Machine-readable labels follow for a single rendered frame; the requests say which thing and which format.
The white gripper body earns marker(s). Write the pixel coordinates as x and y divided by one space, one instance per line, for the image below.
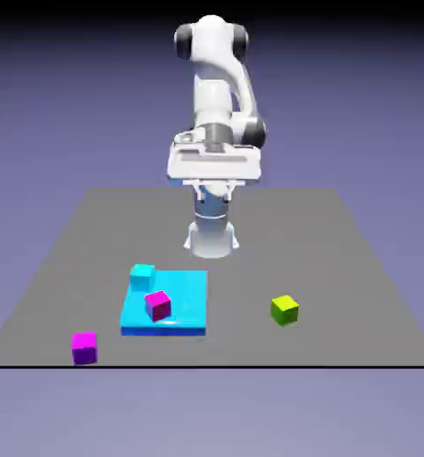
213 166

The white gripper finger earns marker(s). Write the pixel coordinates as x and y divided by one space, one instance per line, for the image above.
228 192
199 192

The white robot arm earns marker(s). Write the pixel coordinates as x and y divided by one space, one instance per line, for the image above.
213 71

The small cyan cube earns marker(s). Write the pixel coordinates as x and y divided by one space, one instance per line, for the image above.
141 276

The small pink cube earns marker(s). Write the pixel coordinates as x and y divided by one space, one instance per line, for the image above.
158 305

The small yellow-green cube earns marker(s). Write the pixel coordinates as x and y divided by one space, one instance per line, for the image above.
284 310

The small magenta cube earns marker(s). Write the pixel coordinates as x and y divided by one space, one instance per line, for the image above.
84 348

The large cyan box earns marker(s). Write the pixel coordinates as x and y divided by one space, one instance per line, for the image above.
176 303

